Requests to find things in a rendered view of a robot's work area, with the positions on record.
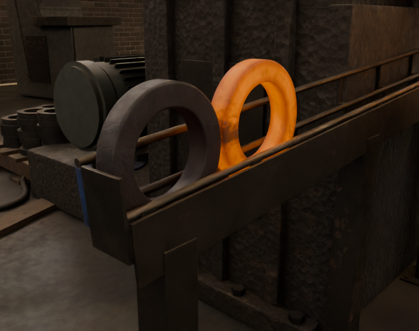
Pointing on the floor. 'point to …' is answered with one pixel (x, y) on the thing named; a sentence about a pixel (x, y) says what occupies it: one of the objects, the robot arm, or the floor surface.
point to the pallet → (25, 138)
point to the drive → (83, 125)
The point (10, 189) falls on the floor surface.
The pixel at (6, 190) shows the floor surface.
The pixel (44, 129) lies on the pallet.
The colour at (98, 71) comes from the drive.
